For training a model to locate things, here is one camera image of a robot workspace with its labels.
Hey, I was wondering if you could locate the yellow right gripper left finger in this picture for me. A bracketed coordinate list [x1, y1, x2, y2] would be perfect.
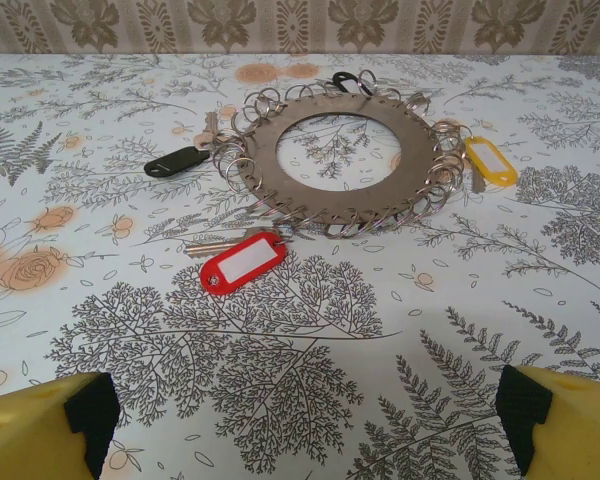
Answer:
[0, 372, 121, 480]

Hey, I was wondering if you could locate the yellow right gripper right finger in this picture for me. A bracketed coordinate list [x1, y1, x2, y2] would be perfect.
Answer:
[494, 364, 600, 480]

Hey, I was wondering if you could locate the round metal key holder disc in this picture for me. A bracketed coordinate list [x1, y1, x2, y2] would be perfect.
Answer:
[239, 92, 464, 224]

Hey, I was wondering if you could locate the metal split key ring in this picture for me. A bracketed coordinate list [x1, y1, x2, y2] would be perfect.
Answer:
[284, 84, 314, 104]
[252, 88, 281, 114]
[223, 156, 265, 194]
[432, 167, 464, 201]
[358, 69, 381, 96]
[324, 219, 366, 240]

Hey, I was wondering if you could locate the red plastic key tag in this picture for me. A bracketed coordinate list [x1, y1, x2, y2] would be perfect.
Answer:
[200, 232, 287, 293]

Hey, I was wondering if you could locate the yellow plastic key tag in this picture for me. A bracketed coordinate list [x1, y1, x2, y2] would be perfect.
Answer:
[464, 137, 519, 189]

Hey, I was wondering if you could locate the black plastic key tag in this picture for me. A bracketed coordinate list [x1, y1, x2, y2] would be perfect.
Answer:
[143, 145, 212, 179]

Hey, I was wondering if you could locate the brass metal key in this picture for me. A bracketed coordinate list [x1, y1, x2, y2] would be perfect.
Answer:
[192, 112, 229, 151]

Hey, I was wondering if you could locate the small black plastic clip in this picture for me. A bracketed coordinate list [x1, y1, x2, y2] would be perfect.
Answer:
[332, 72, 376, 96]

